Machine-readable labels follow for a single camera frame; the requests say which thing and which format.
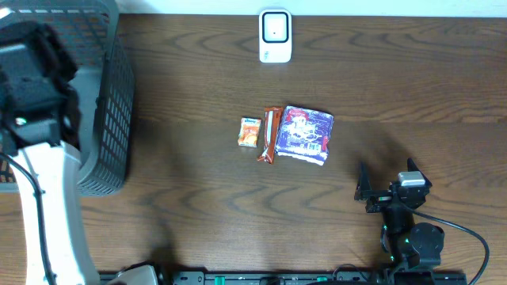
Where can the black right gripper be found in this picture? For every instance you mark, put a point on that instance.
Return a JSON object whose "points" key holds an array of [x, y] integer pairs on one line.
{"points": [[379, 199]]}

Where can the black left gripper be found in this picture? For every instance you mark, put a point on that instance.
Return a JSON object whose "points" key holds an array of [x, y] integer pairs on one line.
{"points": [[22, 36]]}

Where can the purple snack packet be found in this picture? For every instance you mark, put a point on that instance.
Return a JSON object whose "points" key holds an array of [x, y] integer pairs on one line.
{"points": [[304, 134]]}

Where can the orange-red snack bar wrapper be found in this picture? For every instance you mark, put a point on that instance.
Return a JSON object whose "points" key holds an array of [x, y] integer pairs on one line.
{"points": [[272, 123]]}

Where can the orange tissue packet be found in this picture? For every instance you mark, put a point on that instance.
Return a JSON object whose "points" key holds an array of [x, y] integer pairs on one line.
{"points": [[249, 132]]}

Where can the teal wet wipes packet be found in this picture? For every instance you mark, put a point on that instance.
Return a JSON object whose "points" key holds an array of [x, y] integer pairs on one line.
{"points": [[5, 12]]}

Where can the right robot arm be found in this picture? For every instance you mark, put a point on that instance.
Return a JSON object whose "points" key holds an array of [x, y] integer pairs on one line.
{"points": [[414, 247]]}

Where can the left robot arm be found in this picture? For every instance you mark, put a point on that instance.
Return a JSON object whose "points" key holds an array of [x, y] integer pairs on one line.
{"points": [[65, 133]]}

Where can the white barcode scanner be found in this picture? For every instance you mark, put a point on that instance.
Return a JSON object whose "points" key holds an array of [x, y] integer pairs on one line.
{"points": [[275, 36]]}

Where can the grey plastic mesh basket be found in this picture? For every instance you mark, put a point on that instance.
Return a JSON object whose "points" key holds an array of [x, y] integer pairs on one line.
{"points": [[104, 81]]}

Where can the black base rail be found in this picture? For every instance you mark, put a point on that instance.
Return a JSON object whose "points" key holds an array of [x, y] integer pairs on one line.
{"points": [[344, 276]]}

